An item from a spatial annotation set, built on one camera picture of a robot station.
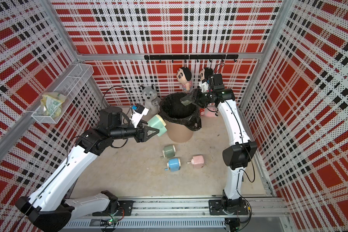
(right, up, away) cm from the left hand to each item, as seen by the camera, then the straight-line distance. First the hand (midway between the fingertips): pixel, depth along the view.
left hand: (157, 128), depth 64 cm
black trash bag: (+5, +11, +28) cm, 31 cm away
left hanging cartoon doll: (+12, +32, +26) cm, 44 cm away
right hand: (+16, +16, +13) cm, 26 cm away
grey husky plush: (-12, +18, +44) cm, 49 cm away
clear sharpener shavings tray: (+14, +15, +14) cm, 25 cm away
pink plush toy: (+24, +8, +5) cm, 26 cm away
